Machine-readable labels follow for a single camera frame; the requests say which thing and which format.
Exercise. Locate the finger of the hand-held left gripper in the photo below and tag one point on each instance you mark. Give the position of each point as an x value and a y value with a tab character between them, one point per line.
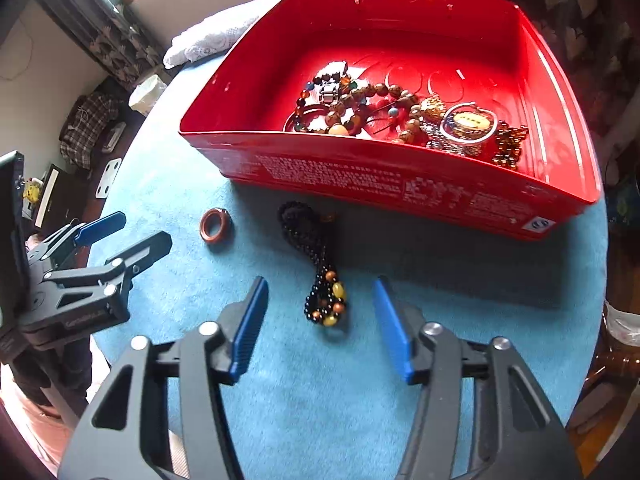
102	225
145	252

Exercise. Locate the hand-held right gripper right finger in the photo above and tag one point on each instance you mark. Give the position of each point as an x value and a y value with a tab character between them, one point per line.
392	330

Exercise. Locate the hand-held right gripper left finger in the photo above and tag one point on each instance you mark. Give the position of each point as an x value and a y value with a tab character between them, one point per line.
247	330

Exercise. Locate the red tin box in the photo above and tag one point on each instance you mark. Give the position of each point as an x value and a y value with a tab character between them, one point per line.
350	180

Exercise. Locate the amber oval pendant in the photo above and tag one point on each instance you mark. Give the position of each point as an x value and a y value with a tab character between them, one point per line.
467	122

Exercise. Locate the gold pendant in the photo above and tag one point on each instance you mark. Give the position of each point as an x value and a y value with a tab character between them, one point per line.
431	108

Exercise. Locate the silver bangle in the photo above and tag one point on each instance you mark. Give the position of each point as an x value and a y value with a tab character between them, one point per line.
493	127

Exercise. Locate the silver metal watch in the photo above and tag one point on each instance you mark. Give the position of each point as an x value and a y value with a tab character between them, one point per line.
329	91

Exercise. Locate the yellow toy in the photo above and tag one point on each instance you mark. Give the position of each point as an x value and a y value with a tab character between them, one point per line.
31	191

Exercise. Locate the blue table cloth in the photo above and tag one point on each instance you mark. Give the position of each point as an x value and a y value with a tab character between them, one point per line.
300	410

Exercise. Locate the plaid cloth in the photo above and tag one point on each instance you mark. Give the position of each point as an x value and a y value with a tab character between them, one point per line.
87	120

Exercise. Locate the pink cloth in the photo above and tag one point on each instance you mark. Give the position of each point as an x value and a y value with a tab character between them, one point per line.
40	435

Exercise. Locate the white tissue packet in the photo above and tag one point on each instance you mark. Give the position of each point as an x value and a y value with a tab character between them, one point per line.
147	92

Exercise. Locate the white towel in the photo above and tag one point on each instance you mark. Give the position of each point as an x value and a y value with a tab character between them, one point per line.
210	35

